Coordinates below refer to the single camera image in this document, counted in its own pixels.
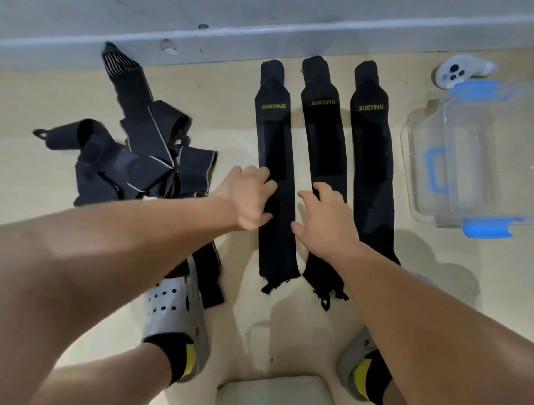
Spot person's left leg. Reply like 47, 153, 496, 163
28, 342, 172, 405

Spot clear plastic box blue clips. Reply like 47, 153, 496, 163
400, 80, 534, 240

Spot grey clog shoe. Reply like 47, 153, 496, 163
337, 327, 379, 402

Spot white stool seat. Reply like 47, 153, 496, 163
215, 376, 334, 405

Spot black sock with yellow patch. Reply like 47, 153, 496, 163
352, 349, 393, 405
143, 332, 197, 387

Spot person's right hand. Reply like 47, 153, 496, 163
291, 182, 362, 262

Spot pile of black straps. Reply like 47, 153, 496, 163
33, 41, 218, 208

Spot black wrist strap yellow print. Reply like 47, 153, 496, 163
350, 60, 401, 266
301, 55, 350, 312
254, 59, 301, 295

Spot white handheld controller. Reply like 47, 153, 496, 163
434, 53, 500, 90

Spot person's right forearm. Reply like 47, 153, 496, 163
334, 241, 534, 405

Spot person's left forearm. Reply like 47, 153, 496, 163
0, 195, 239, 405

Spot black strap with grey edge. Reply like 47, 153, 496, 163
165, 240, 225, 310

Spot person's left hand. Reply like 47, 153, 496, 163
214, 165, 278, 233

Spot white perforated clog shoe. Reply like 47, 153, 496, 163
141, 255, 210, 384

